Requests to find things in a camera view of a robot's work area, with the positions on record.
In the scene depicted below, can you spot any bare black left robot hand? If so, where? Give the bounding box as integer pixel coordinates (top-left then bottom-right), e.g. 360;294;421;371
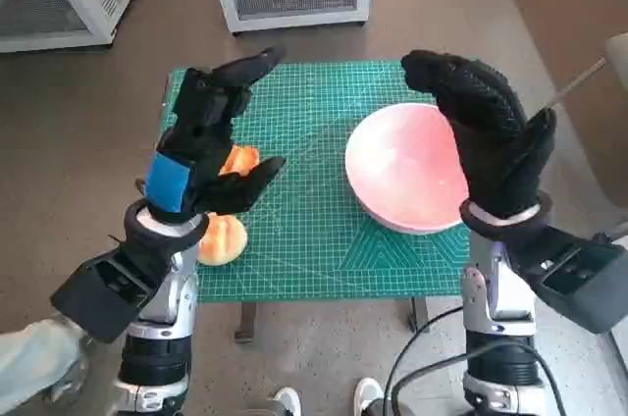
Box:
141;46;288;229

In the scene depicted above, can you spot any black metal table leg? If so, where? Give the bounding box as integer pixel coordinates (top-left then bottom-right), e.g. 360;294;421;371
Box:
234;301;259;344
407;295;431;334

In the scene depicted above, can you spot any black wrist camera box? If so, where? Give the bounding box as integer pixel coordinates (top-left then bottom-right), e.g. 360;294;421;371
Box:
509;224;628;337
50;238;173;343

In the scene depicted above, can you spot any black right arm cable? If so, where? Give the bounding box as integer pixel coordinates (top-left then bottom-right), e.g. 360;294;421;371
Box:
382;307;565;416

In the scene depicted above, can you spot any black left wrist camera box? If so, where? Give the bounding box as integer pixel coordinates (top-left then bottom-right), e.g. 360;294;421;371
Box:
50;238;173;343

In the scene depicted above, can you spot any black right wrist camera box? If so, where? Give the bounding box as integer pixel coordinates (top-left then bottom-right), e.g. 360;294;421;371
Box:
509;224;628;337

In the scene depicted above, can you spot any round bread bun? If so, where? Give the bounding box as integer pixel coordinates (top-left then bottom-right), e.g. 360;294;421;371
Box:
195;212;248;268

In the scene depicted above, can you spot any green cutting mat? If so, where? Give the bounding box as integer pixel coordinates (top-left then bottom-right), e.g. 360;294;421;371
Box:
160;60;473;305

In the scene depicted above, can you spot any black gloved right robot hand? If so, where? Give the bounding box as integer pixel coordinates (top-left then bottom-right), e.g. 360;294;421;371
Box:
400;49;559;220

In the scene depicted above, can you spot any long split bread loaf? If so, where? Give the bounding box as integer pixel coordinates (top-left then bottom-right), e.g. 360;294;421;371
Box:
219;143;261;177

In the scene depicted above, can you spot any white shoe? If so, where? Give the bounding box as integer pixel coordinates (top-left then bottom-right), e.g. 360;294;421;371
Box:
353;377;385;416
272;386;303;416

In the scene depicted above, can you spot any person's leg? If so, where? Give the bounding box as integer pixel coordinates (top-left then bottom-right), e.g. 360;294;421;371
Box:
0;315;92;405

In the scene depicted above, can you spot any pink bowl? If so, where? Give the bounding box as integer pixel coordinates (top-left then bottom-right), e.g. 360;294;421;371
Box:
344;102;467;235

